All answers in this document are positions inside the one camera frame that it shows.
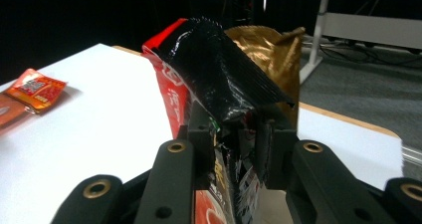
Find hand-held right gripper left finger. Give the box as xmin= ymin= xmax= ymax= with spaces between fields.
xmin=178 ymin=101 xmax=217 ymax=189

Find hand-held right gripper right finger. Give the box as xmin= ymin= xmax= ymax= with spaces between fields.
xmin=257 ymin=109 xmax=298 ymax=190

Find red and black sauce packet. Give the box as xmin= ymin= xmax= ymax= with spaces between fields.
xmin=141 ymin=17 xmax=296 ymax=224

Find gold foil packet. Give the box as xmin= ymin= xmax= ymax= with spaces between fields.
xmin=224 ymin=25 xmax=307 ymax=129

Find red and orange sauce packet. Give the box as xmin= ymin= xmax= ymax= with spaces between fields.
xmin=4 ymin=68 xmax=68 ymax=114

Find black cables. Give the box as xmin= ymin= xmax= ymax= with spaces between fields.
xmin=312 ymin=34 xmax=422 ymax=68

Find white metal stand frame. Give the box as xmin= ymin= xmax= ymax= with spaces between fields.
xmin=299 ymin=0 xmax=422 ymax=85

